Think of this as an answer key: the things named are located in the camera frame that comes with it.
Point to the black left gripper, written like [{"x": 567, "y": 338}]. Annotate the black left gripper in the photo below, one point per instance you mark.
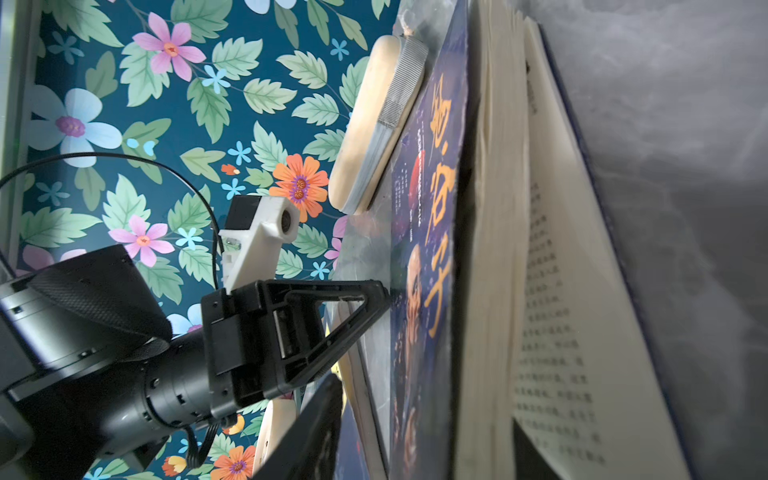
[{"x": 268, "y": 338}]

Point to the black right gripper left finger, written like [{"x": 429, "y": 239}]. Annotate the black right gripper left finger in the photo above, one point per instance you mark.
[{"x": 309, "y": 448}]

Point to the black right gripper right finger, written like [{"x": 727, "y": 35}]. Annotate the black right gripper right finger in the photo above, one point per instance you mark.
[{"x": 529, "y": 463}]

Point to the dark portrait book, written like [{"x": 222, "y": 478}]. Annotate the dark portrait book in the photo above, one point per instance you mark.
[{"x": 510, "y": 301}]

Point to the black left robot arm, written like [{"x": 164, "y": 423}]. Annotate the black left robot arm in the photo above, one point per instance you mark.
[{"x": 91, "y": 368}]

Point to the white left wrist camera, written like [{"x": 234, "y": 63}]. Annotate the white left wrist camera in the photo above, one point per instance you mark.
[{"x": 256, "y": 229}]

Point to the beige oblong pad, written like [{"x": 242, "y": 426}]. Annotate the beige oblong pad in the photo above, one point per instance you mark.
[{"x": 391, "y": 82}]

